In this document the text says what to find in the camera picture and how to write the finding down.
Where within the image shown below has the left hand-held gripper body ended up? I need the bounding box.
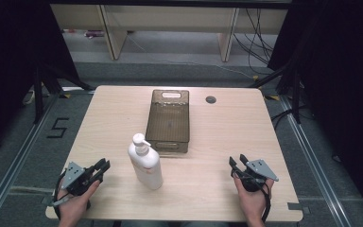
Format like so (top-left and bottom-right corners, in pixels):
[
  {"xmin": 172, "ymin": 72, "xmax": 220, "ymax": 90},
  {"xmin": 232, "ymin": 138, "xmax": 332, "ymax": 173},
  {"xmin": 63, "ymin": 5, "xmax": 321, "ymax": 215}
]
[{"xmin": 60, "ymin": 161, "xmax": 104, "ymax": 197}]

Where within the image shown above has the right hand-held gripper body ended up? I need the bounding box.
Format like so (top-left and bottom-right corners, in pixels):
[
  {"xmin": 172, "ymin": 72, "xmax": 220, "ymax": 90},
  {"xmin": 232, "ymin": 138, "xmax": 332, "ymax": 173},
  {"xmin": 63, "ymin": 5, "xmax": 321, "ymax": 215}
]
[{"xmin": 232, "ymin": 158, "xmax": 280, "ymax": 193}]

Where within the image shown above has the white pump bottle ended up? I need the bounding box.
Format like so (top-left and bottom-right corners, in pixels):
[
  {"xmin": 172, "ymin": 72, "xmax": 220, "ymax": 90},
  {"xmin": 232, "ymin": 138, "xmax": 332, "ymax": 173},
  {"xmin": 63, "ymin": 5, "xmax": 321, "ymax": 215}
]
[{"xmin": 127, "ymin": 132, "xmax": 164, "ymax": 191}]

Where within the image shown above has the brown translucent plastic basket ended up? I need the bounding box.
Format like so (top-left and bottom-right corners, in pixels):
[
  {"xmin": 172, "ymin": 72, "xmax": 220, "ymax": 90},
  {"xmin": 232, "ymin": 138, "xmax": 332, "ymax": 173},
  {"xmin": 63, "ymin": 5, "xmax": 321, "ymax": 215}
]
[{"xmin": 145, "ymin": 89, "xmax": 191, "ymax": 154}]

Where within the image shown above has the person's left hand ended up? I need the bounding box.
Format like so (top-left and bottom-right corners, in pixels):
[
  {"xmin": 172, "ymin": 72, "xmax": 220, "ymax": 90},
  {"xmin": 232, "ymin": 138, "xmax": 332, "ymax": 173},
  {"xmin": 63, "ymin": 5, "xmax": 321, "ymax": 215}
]
[{"xmin": 57, "ymin": 180, "xmax": 101, "ymax": 223}]

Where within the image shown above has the person's right hand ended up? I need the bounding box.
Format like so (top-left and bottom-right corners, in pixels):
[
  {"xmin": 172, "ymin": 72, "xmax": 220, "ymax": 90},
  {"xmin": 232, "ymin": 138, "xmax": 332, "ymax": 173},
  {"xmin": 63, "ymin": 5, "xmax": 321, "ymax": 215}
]
[{"xmin": 233, "ymin": 177, "xmax": 275, "ymax": 221}]

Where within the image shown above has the black metal stand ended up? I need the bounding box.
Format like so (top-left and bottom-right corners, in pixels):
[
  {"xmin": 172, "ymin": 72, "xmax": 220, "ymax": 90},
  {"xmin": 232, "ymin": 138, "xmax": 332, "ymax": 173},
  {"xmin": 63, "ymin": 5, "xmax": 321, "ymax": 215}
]
[
  {"xmin": 32, "ymin": 62, "xmax": 96, "ymax": 125},
  {"xmin": 248, "ymin": 60, "xmax": 304, "ymax": 125}
]

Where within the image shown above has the black curtain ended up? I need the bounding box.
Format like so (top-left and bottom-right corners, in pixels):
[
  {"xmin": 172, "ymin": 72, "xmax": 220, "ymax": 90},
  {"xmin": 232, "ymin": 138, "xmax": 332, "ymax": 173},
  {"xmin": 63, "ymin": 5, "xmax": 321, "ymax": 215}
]
[
  {"xmin": 267, "ymin": 0, "xmax": 363, "ymax": 217},
  {"xmin": 0, "ymin": 0, "xmax": 80, "ymax": 159}
]

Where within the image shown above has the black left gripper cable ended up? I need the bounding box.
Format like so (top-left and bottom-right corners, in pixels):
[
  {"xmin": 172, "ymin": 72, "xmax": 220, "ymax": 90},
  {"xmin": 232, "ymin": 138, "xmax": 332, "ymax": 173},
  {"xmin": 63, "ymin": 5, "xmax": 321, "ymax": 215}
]
[{"xmin": 52, "ymin": 169, "xmax": 69, "ymax": 220}]

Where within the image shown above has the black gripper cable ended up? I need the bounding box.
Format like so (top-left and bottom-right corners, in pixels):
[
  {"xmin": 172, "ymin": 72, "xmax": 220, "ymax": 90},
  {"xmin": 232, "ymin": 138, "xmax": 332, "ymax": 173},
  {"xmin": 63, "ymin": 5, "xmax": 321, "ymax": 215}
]
[
  {"xmin": 231, "ymin": 169, "xmax": 272, "ymax": 222},
  {"xmin": 52, "ymin": 169, "xmax": 69, "ymax": 220}
]

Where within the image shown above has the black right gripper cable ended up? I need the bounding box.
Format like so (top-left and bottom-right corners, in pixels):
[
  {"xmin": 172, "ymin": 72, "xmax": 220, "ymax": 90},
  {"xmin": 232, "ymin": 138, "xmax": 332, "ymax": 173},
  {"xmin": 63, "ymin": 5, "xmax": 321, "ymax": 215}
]
[{"xmin": 231, "ymin": 169, "xmax": 272, "ymax": 222}]

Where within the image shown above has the metal floor rail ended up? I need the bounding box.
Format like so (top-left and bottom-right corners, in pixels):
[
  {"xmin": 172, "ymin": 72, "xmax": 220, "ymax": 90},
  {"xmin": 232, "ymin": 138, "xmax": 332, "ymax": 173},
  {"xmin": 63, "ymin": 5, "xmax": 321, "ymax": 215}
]
[
  {"xmin": 0, "ymin": 94, "xmax": 61, "ymax": 227},
  {"xmin": 278, "ymin": 95, "xmax": 354, "ymax": 227}
]

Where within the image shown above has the bundle of black cables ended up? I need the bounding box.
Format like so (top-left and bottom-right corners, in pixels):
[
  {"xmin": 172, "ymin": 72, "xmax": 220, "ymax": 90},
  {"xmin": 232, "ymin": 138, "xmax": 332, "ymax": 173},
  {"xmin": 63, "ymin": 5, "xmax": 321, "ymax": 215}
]
[{"xmin": 233, "ymin": 8, "xmax": 276, "ymax": 76}]

